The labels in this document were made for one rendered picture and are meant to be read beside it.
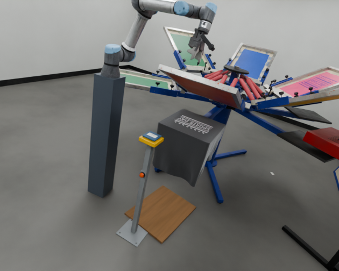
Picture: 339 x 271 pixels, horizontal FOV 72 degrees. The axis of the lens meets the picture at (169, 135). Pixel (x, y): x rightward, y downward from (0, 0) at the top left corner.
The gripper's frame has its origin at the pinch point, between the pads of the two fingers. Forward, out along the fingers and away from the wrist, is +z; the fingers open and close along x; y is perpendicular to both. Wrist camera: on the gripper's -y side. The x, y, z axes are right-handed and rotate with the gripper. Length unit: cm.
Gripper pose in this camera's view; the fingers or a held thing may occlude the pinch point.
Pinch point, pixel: (195, 63)
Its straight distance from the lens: 153.8
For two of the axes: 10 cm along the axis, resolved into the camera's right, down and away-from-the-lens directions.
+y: -8.7, -3.7, 3.3
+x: -3.8, 0.5, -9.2
